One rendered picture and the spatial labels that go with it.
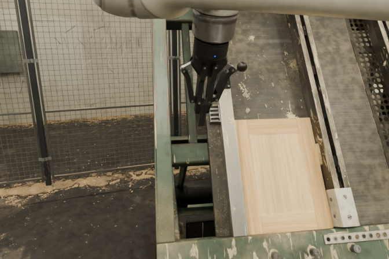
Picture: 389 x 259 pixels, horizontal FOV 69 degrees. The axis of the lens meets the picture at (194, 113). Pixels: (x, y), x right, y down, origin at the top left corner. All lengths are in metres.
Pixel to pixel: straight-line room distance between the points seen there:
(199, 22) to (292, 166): 0.72
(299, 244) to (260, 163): 0.29
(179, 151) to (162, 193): 0.19
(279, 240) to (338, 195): 0.26
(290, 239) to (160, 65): 0.77
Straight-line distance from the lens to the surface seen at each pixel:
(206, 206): 2.47
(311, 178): 1.15
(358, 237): 1.17
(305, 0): 0.34
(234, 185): 1.02
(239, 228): 1.02
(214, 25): 0.56
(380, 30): 1.53
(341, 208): 1.12
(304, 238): 1.08
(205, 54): 0.60
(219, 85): 0.68
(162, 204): 0.98
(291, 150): 1.14
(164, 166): 0.99
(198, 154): 1.09
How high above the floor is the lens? 1.53
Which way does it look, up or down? 15 degrees down
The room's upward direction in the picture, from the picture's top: straight up
